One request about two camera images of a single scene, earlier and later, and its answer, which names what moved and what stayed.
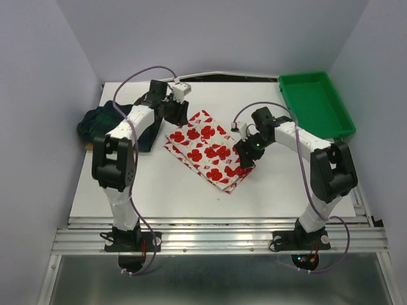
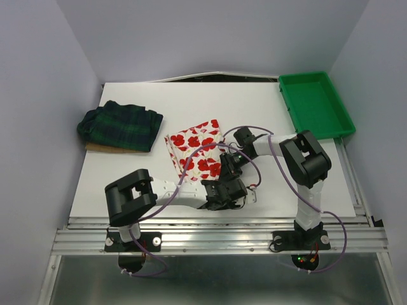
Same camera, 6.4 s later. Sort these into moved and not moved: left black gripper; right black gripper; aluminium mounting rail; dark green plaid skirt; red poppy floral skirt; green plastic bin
Moved: right black gripper; red poppy floral skirt; left black gripper
Not moved: green plastic bin; aluminium mounting rail; dark green plaid skirt
